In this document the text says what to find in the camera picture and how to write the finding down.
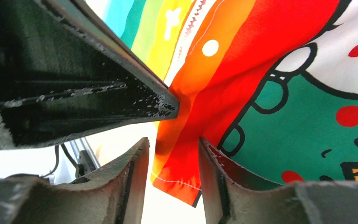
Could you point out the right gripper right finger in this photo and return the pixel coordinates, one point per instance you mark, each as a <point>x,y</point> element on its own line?
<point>230,196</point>

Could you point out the rainbow white red hooded jacket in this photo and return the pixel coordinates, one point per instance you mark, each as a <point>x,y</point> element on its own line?
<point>273,84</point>

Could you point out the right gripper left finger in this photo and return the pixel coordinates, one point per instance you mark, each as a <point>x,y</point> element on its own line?
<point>111,194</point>

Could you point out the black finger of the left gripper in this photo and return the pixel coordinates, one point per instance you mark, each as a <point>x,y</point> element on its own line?
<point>65,75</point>

